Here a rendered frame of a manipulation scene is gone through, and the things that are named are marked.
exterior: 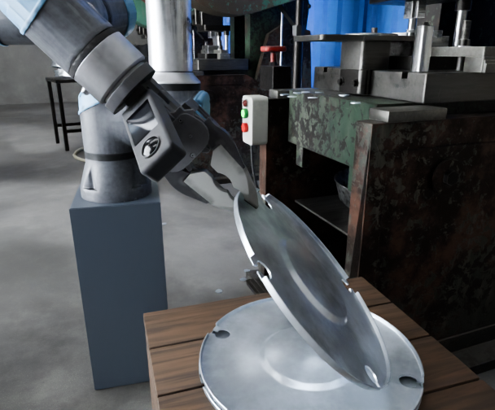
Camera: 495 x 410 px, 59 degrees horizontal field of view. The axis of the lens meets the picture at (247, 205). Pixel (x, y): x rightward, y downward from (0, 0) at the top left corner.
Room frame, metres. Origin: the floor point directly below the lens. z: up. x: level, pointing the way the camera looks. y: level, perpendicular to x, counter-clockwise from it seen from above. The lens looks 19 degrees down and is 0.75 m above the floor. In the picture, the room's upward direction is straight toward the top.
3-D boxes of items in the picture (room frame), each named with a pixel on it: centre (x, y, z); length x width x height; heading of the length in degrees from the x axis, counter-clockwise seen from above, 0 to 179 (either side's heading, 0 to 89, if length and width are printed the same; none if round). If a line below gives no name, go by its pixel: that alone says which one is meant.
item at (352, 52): (1.10, -0.25, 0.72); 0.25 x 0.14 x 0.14; 111
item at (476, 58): (1.01, -0.47, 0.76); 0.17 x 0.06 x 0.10; 21
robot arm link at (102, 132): (0.93, 0.28, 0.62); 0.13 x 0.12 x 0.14; 82
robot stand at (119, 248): (0.93, 0.29, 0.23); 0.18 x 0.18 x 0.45; 13
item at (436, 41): (1.16, -0.41, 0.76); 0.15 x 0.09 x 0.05; 21
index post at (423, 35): (0.95, -0.36, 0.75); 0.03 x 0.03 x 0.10; 21
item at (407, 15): (1.16, -0.40, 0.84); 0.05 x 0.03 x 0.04; 21
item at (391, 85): (1.16, -0.41, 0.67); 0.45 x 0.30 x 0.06; 21
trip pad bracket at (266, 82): (1.37, -0.08, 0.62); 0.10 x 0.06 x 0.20; 21
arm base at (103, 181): (0.93, 0.29, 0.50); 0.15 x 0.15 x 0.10
